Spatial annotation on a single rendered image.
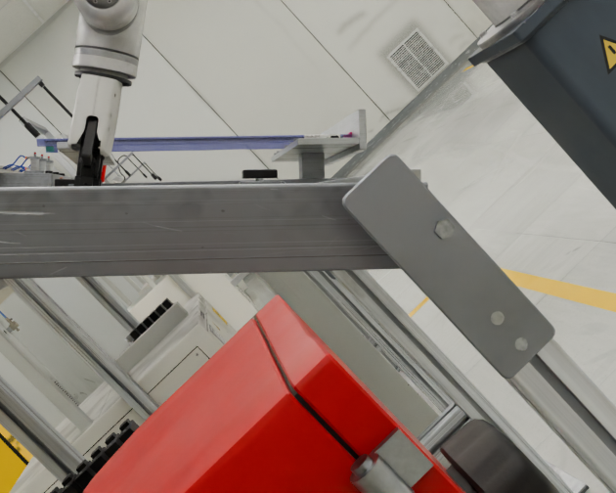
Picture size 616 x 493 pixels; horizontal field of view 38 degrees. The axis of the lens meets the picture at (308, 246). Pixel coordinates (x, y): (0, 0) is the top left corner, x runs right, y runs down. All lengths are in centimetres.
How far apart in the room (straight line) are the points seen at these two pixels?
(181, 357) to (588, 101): 118
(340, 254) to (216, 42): 824
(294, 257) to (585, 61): 74
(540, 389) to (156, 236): 28
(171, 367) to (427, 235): 155
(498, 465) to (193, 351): 186
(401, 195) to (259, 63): 825
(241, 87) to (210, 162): 78
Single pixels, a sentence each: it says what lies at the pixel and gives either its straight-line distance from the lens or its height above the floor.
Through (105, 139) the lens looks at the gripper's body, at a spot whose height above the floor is 96.
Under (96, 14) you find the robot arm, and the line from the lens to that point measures 115.
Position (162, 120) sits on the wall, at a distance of 876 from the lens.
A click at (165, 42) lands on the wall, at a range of 885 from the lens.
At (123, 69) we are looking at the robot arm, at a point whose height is 101.
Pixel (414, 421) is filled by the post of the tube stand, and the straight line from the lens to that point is 165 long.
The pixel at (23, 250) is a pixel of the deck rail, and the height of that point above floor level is 88.
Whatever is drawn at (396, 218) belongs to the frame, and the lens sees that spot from 60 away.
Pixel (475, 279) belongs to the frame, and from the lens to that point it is 61.
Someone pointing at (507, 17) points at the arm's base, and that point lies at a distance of 132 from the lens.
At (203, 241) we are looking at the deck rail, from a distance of 63.
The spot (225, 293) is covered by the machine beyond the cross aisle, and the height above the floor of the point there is 28.
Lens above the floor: 82
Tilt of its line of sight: 7 degrees down
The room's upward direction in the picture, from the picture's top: 43 degrees counter-clockwise
